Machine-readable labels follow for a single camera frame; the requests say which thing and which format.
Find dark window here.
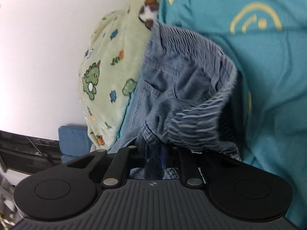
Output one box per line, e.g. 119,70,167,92
0,131,62,174

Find blue denim jeans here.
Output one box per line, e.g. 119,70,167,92
110,22,240,180

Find teal patterned bed sheet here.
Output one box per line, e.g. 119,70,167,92
159,0,306,229

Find blue cushioned headboard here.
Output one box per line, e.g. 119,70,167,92
58,125,92,163

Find green dinosaur fleece blanket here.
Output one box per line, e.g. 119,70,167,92
78,0,159,151

